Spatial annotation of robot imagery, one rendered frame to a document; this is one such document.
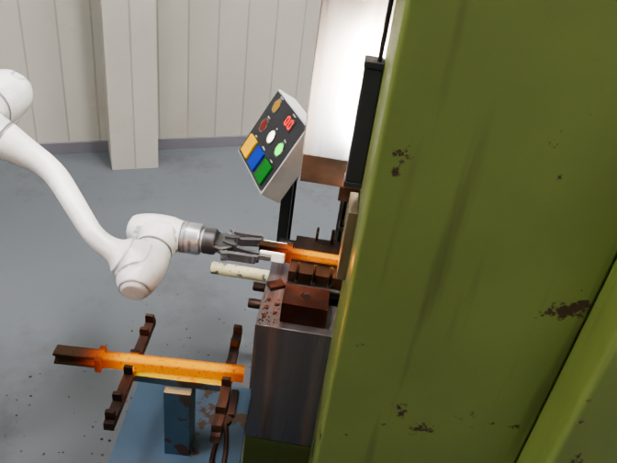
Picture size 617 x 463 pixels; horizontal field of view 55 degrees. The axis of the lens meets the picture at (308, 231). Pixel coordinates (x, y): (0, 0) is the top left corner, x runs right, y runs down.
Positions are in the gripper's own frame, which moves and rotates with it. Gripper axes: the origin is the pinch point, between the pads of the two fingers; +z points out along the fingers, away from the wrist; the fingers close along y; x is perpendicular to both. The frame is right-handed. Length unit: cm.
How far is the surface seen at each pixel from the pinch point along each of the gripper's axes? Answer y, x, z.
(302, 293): 14.3, -1.7, 10.0
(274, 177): -38.3, 2.6, -6.3
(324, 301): 16.5, -1.5, 16.0
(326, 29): 13, 66, 7
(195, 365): 46.5, -0.3, -10.1
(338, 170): 7.5, 31.9, 14.0
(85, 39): -226, -22, -153
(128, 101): -210, -52, -121
